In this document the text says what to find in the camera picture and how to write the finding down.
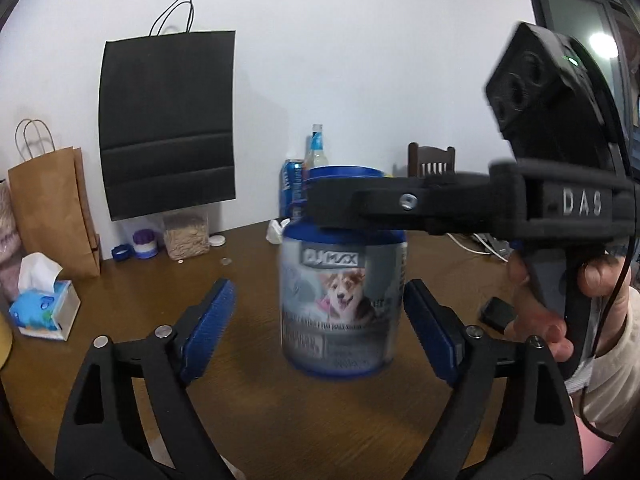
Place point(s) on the small white lid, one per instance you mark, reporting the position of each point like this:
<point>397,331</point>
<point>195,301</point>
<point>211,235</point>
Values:
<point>216,240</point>

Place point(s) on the clear jar of grains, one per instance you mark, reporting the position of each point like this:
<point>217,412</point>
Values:
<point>185,235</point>

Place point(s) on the pink textured vase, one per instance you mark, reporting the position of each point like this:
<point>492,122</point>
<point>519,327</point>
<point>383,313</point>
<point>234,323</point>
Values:
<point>11,249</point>

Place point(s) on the black power bank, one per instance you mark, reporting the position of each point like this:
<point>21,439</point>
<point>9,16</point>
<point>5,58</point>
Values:
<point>497,314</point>

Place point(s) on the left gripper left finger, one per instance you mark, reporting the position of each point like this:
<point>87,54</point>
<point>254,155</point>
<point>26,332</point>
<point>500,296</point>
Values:
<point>102,437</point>

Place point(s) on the brown paper bag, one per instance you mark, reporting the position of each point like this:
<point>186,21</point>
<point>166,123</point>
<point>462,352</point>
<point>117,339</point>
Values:
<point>50,201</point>

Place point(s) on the dark window frame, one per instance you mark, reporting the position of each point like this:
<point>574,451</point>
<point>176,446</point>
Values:
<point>605,29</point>

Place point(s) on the beige sleeve forearm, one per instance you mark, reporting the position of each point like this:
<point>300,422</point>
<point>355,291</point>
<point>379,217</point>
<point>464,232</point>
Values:
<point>613,393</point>

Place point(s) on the blue drink can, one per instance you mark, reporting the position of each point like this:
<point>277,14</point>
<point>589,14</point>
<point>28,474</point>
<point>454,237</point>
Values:
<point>291,191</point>

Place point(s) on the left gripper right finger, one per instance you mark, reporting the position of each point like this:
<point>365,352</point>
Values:
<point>536,435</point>

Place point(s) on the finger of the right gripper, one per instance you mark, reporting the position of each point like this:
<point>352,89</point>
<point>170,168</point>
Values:
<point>439,203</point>

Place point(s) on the blue pet supplement bottle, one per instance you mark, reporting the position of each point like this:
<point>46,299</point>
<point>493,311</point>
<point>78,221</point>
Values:
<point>340,298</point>

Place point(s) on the yellow ceramic mug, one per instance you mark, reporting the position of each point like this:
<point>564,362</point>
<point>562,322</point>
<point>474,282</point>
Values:
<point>6,340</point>

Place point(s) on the clear glass bottle blue cap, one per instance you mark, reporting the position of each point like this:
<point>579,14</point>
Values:
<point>316,157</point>

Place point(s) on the person's right hand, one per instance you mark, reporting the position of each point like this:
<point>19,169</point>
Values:
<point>596,280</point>

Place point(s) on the small purple white jar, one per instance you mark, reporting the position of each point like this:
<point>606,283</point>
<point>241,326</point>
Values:
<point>144,243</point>

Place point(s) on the dark wooden chair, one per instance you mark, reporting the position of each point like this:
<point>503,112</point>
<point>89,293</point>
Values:
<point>424,160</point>

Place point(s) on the black paper bag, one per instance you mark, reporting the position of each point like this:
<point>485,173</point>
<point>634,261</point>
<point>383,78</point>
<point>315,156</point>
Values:
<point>165,119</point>

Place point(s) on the blue tissue box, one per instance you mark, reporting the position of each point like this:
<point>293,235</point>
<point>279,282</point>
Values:
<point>46,306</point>

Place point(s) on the pink trousers lap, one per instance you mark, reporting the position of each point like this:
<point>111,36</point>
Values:
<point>592,444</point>

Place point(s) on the crumpled white tissue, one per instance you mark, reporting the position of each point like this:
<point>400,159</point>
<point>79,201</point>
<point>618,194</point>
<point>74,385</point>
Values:
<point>275,229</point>

